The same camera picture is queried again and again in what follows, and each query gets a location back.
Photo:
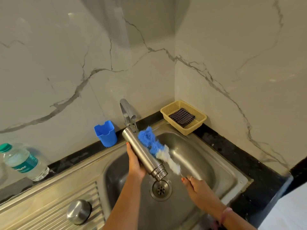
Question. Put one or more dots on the person's right hand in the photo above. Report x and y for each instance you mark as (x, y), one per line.
(203, 194)

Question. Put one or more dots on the person's left hand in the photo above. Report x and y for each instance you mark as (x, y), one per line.
(134, 165)

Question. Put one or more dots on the stainless steel flask body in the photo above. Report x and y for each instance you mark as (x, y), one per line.
(144, 153)

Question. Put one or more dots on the blue white bottle brush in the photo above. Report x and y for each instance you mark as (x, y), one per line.
(153, 143)

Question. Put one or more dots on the steel cup cap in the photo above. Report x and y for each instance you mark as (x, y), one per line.
(78, 211)

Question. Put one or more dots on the person's left forearm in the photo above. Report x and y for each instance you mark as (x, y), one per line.
(124, 206)

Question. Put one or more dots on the clear plastic water bottle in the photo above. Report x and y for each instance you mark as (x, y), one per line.
(21, 162)

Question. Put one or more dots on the stainless steel sink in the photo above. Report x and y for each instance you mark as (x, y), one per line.
(203, 153)

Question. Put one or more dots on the blue plastic brush holder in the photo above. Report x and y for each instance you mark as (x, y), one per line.
(106, 134)

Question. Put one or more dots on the chrome faucet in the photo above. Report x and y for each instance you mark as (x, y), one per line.
(127, 107)

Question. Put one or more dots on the yellow plastic basket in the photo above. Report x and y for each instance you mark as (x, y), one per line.
(194, 129)

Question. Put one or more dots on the dark checked cloth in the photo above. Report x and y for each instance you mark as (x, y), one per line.
(181, 118)

